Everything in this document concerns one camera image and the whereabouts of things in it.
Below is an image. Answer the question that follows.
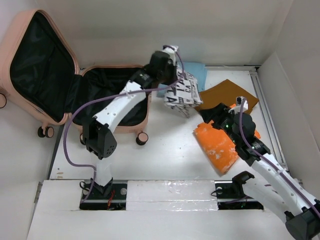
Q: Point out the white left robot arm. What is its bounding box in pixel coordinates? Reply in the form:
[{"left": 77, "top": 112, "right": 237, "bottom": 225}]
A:
[{"left": 82, "top": 46, "right": 178, "bottom": 160}]

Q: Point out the orange tie-dye cloth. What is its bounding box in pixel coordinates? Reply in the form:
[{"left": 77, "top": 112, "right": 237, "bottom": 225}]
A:
[{"left": 192, "top": 103, "right": 261, "bottom": 175}]

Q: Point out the newspaper print cloth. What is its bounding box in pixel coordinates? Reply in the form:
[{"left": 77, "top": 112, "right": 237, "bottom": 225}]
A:
[{"left": 163, "top": 66, "right": 203, "bottom": 118}]

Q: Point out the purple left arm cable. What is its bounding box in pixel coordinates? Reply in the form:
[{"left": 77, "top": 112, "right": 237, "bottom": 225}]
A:
[{"left": 63, "top": 44, "right": 187, "bottom": 208}]

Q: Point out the aluminium side rail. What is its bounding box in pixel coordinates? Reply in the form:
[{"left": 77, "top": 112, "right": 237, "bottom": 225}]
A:
[{"left": 249, "top": 65, "right": 290, "bottom": 173}]

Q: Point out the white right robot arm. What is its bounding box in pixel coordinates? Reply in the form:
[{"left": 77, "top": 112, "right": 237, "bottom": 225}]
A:
[{"left": 199, "top": 103, "right": 320, "bottom": 240}]

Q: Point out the light blue cloth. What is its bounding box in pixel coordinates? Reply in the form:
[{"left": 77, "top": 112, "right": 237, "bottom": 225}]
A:
[{"left": 156, "top": 62, "right": 207, "bottom": 105}]

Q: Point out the mustard brown cloth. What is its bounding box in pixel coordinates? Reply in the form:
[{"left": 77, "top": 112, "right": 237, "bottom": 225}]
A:
[{"left": 195, "top": 79, "right": 259, "bottom": 114}]

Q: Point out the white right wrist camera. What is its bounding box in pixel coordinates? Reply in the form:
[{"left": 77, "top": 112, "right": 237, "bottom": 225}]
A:
[{"left": 235, "top": 96, "right": 249, "bottom": 112}]

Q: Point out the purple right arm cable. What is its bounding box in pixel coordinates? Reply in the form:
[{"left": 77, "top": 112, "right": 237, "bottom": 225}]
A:
[{"left": 234, "top": 98, "right": 320, "bottom": 218}]

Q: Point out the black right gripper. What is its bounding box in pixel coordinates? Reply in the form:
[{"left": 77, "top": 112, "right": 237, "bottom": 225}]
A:
[{"left": 199, "top": 102, "right": 241, "bottom": 146}]

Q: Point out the pink hardshell suitcase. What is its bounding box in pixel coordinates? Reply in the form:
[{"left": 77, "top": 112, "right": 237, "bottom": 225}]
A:
[{"left": 0, "top": 9, "right": 141, "bottom": 138}]

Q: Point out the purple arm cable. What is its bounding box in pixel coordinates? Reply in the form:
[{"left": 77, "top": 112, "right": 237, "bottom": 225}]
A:
[
  {"left": 234, "top": 98, "right": 320, "bottom": 218},
  {"left": 63, "top": 44, "right": 187, "bottom": 208}
]

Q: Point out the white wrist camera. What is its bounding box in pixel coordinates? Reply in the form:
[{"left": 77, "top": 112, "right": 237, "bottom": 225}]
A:
[
  {"left": 162, "top": 45, "right": 179, "bottom": 66},
  {"left": 235, "top": 96, "right": 249, "bottom": 112}
]

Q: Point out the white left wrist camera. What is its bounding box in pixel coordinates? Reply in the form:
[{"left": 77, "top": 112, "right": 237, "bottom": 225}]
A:
[{"left": 162, "top": 45, "right": 179, "bottom": 66}]

